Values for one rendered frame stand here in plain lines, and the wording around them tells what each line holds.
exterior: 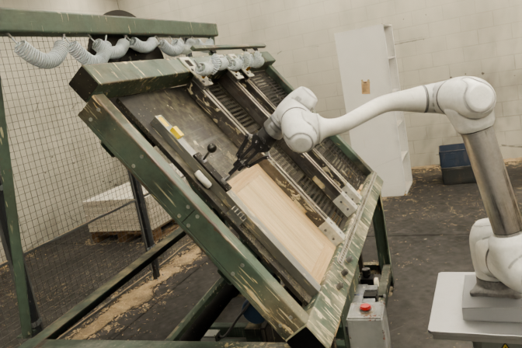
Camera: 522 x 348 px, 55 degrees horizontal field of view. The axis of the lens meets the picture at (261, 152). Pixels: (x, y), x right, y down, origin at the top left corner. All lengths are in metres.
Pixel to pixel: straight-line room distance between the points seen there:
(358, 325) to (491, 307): 0.53
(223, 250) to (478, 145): 0.93
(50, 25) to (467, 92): 1.71
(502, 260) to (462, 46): 5.68
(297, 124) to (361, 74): 4.55
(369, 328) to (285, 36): 6.48
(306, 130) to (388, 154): 4.65
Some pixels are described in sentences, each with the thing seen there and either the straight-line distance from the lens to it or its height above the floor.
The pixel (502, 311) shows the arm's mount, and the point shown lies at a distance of 2.07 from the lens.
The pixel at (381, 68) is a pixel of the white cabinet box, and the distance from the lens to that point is 6.09.
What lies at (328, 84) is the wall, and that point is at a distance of 7.71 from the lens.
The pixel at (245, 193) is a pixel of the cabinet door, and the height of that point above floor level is 1.28.
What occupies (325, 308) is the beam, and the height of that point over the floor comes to 0.87.
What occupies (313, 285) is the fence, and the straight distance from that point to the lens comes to 2.04.
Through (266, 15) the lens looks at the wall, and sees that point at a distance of 8.01.
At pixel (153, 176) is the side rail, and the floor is 1.48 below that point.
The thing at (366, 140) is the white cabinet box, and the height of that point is 0.72.
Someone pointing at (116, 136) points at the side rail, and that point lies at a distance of 1.88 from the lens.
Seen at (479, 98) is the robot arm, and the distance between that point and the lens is 1.70.
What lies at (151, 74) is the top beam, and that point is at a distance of 2.18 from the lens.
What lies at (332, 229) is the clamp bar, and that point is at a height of 0.98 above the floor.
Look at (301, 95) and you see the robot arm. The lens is 1.76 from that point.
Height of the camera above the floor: 1.78
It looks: 9 degrees down
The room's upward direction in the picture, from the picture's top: 10 degrees counter-clockwise
